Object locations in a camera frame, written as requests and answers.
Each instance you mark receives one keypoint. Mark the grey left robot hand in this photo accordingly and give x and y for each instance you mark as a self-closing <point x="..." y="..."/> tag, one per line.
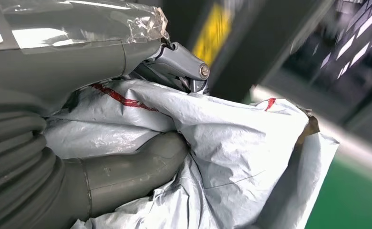
<point x="62" y="63"/>

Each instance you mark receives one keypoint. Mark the white parcel with red print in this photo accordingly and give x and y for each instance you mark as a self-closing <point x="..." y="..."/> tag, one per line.
<point x="230" y="151"/>

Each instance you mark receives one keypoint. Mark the green conveyor belt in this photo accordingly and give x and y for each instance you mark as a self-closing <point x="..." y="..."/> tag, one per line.
<point x="356" y="202"/>

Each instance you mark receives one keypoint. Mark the black yellow column label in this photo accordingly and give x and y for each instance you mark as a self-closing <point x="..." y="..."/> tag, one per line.
<point x="212" y="31"/>

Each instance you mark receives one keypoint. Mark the black scanner column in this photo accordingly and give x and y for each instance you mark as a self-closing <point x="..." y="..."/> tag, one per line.
<point x="261" y="41"/>

